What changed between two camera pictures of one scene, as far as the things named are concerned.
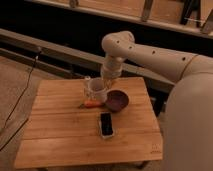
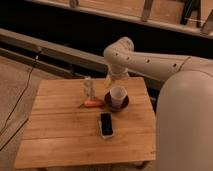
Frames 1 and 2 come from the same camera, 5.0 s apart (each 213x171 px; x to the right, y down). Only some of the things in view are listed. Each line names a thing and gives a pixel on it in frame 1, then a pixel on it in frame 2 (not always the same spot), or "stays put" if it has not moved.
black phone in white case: [106, 125] stays put
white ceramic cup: [95, 89] to [117, 97]
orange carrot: [91, 104] stays put
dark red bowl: [116, 99] stays put
